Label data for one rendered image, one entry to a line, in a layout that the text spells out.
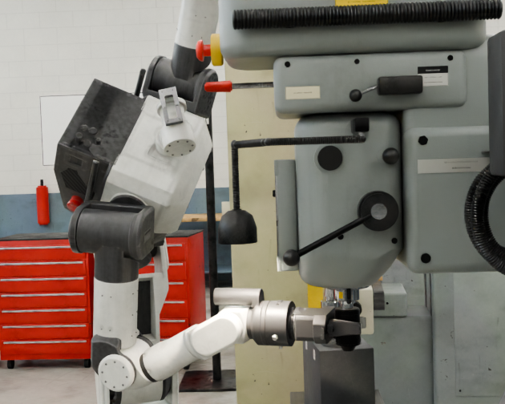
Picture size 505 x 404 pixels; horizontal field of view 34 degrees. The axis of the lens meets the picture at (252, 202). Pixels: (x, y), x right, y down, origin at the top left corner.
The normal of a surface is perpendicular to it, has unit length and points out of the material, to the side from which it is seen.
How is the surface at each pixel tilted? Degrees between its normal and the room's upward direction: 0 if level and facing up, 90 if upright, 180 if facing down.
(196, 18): 109
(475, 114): 90
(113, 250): 99
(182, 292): 90
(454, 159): 90
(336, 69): 90
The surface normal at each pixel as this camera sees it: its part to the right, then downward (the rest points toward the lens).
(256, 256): -0.04, 0.05
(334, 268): -0.02, 0.51
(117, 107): 0.28, -0.50
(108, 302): -0.29, 0.19
